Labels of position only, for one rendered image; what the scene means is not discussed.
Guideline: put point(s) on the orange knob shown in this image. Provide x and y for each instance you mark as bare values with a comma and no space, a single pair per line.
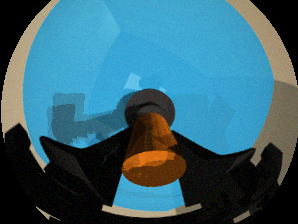
153,157

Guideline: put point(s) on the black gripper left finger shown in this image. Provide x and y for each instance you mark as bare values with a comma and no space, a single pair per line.
99,165

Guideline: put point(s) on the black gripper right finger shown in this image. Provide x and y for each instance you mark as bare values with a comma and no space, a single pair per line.
205,169

